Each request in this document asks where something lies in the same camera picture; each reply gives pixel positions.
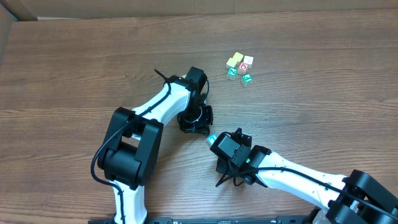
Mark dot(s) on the yellow block back left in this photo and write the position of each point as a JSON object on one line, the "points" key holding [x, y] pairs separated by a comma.
{"points": [[231, 63]]}

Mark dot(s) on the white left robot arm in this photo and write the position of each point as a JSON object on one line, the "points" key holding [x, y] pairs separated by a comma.
{"points": [[128, 155]]}

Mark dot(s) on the white block red print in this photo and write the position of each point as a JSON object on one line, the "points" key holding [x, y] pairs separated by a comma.
{"points": [[248, 60]]}

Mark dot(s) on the red apple wooden block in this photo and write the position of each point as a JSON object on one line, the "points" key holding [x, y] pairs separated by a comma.
{"points": [[243, 68]]}

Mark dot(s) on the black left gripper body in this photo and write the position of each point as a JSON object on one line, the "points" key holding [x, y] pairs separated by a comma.
{"points": [[196, 125]]}

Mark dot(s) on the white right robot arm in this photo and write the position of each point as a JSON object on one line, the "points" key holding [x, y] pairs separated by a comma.
{"points": [[357, 198]]}

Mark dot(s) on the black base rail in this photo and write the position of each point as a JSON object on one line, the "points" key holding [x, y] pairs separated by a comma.
{"points": [[293, 219]]}

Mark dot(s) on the yellow block back top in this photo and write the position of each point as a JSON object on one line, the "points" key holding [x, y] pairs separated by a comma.
{"points": [[238, 56]]}

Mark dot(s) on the green E wooden block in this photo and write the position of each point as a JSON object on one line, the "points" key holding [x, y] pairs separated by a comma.
{"points": [[246, 79]]}

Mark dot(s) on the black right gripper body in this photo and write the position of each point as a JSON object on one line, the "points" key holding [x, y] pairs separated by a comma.
{"points": [[237, 137]]}

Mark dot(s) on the green Z wooden block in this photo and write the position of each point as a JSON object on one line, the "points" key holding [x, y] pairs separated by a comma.
{"points": [[232, 73]]}

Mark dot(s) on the blue L wooden block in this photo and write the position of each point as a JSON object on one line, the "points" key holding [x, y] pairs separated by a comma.
{"points": [[211, 139]]}

